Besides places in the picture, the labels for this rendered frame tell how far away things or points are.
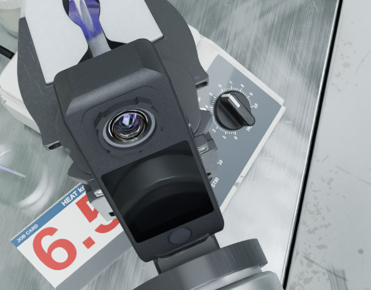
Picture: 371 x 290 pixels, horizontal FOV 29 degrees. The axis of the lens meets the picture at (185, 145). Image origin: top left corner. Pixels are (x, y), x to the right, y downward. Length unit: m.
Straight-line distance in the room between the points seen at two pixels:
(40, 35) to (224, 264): 0.15
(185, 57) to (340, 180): 0.29
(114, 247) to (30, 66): 0.27
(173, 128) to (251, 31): 0.37
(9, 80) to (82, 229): 0.13
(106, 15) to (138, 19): 0.02
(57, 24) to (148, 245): 0.12
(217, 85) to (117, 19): 0.22
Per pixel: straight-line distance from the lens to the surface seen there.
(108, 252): 0.61
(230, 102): 0.56
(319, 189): 0.62
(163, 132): 0.30
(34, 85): 0.37
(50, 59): 0.37
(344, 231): 0.62
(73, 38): 0.38
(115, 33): 0.37
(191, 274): 0.33
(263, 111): 0.60
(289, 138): 0.63
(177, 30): 0.37
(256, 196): 0.62
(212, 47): 0.58
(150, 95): 0.28
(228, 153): 0.58
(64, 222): 0.59
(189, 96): 0.35
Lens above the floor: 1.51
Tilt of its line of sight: 75 degrees down
